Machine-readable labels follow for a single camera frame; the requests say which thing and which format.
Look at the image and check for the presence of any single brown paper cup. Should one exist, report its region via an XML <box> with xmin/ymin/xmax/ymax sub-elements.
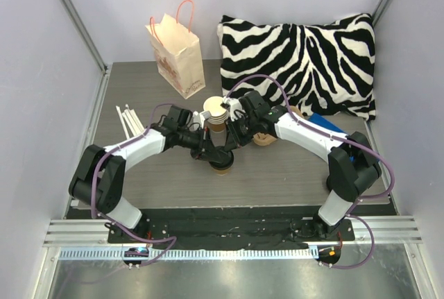
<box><xmin>210</xmin><ymin>164</ymin><xmax>231</xmax><ymax>176</ymax></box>

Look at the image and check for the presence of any black plastic cup lid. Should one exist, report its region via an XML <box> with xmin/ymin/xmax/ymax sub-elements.
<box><xmin>209</xmin><ymin>151</ymin><xmax>234</xmax><ymax>171</ymax></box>

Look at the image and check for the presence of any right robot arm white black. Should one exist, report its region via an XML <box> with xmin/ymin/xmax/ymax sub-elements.
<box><xmin>220</xmin><ymin>91</ymin><xmax>382</xmax><ymax>240</ymax></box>

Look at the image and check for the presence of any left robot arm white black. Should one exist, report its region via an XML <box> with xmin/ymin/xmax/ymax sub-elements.
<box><xmin>69</xmin><ymin>105</ymin><xmax>234</xmax><ymax>243</ymax></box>

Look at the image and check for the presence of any cardboard cup carrier tray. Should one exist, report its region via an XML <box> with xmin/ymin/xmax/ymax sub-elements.
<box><xmin>253</xmin><ymin>105</ymin><xmax>304</xmax><ymax>146</ymax></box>

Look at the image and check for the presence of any stack of paper cups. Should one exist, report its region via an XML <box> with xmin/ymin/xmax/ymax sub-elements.
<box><xmin>203</xmin><ymin>96</ymin><xmax>228</xmax><ymax>133</ymax></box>

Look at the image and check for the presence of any white wrapped straws bundle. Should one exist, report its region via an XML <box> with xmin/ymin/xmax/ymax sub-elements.
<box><xmin>115</xmin><ymin>104</ymin><xmax>145</xmax><ymax>139</ymax></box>

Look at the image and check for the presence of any blue cloth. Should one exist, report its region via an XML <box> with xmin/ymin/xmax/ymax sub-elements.
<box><xmin>307</xmin><ymin>114</ymin><xmax>348</xmax><ymax>163</ymax></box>

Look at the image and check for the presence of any kraft paper gift bag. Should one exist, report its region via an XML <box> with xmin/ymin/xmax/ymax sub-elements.
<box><xmin>146</xmin><ymin>0</ymin><xmax>205</xmax><ymax>99</ymax></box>

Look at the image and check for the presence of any stack of black lids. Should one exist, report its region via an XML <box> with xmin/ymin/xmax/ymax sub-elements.
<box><xmin>326</xmin><ymin>178</ymin><xmax>333</xmax><ymax>192</ymax></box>

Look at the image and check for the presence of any zebra print pillow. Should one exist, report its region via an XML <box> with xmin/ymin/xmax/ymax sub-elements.
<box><xmin>217</xmin><ymin>12</ymin><xmax>376</xmax><ymax>121</ymax></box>

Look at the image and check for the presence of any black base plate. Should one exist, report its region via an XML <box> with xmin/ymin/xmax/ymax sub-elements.
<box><xmin>106</xmin><ymin>205</ymin><xmax>357</xmax><ymax>248</ymax></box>

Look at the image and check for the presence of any aluminium front rail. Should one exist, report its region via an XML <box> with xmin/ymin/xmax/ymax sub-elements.
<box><xmin>59</xmin><ymin>246</ymin><xmax>318</xmax><ymax>261</ymax></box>

